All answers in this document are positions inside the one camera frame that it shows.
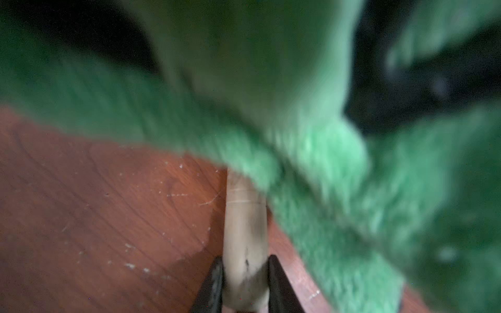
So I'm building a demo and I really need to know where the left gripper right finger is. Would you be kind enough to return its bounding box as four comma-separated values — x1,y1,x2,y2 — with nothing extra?
268,254,305,313

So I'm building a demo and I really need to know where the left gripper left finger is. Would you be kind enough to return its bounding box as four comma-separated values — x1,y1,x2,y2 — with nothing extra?
189,256,224,313

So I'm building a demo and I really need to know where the wooden handle sickle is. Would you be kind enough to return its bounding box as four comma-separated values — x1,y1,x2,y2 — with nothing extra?
223,170,269,312

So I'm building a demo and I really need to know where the green rag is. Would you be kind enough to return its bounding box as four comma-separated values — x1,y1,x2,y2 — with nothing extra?
1,1,500,312

